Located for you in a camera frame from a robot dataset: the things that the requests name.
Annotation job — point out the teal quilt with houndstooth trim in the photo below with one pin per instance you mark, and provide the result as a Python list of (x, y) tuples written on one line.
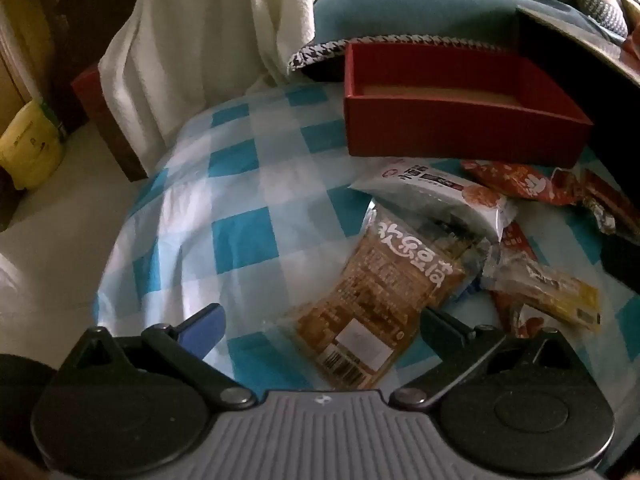
[(425, 0)]

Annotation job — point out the orange-red gummy packet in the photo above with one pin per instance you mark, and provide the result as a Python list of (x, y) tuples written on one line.
[(515, 180)]

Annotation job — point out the wooden cabinet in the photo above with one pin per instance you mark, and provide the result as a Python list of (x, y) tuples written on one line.
[(30, 35)]

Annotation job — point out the white black-label snack packet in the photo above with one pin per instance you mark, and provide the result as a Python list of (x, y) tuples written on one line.
[(440, 200)]

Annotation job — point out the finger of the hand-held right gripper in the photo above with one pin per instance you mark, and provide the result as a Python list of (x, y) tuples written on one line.
[(622, 262)]

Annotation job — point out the yellow long snack packet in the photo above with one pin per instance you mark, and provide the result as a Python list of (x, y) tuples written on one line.
[(555, 292)]

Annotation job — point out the red foil snack packet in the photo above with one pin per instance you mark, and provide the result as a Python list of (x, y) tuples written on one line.
[(600, 195)]

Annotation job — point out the blue checkered bed sheet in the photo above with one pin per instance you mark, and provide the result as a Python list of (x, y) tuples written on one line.
[(225, 185)]

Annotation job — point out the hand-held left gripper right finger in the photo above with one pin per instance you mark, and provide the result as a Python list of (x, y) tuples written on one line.
[(437, 327)]

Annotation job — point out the red cardboard box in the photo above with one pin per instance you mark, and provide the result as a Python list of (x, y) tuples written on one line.
[(450, 130)]

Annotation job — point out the brown cake snack packet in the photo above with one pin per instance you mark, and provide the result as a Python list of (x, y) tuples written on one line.
[(380, 285)]

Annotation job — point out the white blanket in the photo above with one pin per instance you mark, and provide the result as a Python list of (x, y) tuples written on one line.
[(200, 35)]

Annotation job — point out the yellow bag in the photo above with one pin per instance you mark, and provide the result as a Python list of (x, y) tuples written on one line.
[(30, 145)]

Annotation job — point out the grey board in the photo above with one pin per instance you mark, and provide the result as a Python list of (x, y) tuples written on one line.
[(575, 25)]

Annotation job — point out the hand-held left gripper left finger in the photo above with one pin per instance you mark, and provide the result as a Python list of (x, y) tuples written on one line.
[(202, 327)]

